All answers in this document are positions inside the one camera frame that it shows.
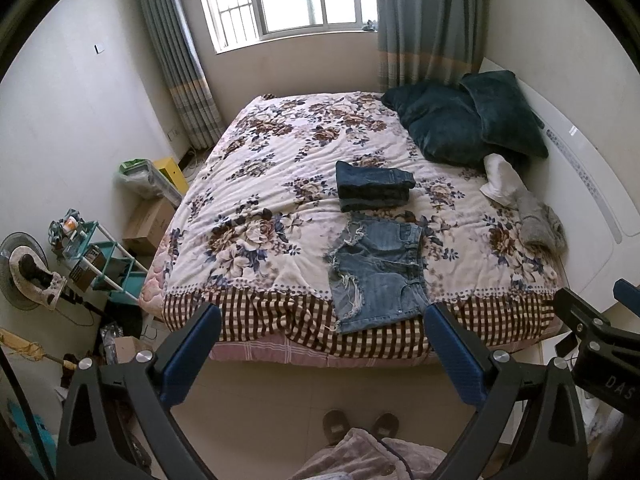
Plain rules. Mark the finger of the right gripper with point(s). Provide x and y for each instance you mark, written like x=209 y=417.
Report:
x=588 y=326
x=628 y=295

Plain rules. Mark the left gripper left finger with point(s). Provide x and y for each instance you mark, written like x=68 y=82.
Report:
x=93 y=443

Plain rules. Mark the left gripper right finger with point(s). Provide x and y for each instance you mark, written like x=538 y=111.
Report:
x=550 y=442

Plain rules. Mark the light blue denim shorts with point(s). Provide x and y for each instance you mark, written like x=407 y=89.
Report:
x=376 y=274

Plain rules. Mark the small open cardboard box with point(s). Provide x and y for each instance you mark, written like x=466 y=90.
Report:
x=127 y=347

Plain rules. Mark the white bed headboard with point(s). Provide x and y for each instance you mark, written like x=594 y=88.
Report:
x=600 y=220

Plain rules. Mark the grey folded garment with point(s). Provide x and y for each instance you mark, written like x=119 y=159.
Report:
x=541 y=228

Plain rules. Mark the checkered bed sheet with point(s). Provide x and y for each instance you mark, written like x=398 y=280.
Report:
x=512 y=321

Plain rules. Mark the teal shelf rack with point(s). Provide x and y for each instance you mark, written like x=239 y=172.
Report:
x=95 y=259

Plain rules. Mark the white folded garment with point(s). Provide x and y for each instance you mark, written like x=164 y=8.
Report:
x=504 y=185

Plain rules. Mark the right brown slipper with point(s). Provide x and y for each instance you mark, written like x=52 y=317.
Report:
x=385 y=426

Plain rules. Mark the brown slipper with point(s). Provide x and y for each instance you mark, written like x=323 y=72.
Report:
x=385 y=426
x=335 y=425

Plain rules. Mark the standing fan with cloth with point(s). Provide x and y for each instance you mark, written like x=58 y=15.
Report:
x=26 y=280

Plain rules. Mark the fluffy pink pajama leg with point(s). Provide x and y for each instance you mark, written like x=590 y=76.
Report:
x=359 y=455

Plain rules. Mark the left brown slipper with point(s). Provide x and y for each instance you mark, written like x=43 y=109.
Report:
x=335 y=425

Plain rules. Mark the floral quilt bedspread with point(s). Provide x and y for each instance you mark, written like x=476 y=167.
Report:
x=263 y=212

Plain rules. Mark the dark teal pillow back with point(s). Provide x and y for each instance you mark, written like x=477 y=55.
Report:
x=509 y=125

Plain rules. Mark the dark teal pillow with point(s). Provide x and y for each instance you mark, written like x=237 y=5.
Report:
x=442 y=121
x=509 y=125

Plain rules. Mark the dark teal pillow front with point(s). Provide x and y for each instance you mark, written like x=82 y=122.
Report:
x=442 y=121

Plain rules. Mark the yellow box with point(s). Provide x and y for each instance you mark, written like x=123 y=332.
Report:
x=170 y=170

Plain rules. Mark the folded dark jeans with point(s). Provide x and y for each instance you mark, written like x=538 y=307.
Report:
x=372 y=188

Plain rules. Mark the right striped curtain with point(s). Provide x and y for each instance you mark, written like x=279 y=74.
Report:
x=429 y=39

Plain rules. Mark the striped curtain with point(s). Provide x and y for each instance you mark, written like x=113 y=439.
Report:
x=429 y=39
x=181 y=67

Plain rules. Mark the left striped curtain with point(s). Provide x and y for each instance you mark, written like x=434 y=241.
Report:
x=181 y=67

